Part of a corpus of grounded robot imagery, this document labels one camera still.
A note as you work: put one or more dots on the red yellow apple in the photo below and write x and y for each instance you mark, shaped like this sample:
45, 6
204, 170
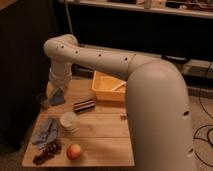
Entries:
74, 151

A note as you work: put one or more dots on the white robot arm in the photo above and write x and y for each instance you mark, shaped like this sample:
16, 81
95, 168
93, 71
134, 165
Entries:
156, 99

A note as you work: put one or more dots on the upper shelf board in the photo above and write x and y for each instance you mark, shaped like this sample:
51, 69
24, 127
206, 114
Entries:
133, 7

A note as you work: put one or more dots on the white metal cup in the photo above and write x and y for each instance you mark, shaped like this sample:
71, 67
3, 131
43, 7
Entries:
69, 121

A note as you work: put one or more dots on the white brush in bin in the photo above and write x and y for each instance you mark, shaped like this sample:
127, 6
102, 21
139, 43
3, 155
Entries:
118, 86

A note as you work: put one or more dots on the wooden table board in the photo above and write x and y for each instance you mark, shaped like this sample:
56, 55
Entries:
102, 134

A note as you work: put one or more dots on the black clamp on rail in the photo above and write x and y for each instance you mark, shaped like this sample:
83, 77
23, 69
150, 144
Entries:
175, 59

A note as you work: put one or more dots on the blue sponge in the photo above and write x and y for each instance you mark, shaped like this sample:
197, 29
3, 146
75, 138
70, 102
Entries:
57, 98

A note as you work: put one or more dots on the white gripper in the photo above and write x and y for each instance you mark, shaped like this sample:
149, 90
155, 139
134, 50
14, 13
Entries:
57, 81

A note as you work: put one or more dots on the small dark round object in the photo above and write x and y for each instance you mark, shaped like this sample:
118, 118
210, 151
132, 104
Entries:
43, 101

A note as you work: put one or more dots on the dark grape bunch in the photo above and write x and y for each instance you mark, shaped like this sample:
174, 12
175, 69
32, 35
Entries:
49, 152

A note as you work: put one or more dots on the metal vertical pole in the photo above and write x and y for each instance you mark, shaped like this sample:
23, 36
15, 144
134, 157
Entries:
68, 17

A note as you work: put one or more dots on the yellow plastic bin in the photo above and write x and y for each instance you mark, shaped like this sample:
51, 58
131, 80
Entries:
102, 85

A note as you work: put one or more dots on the blue crumpled cloth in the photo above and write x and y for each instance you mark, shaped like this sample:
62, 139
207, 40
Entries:
47, 133

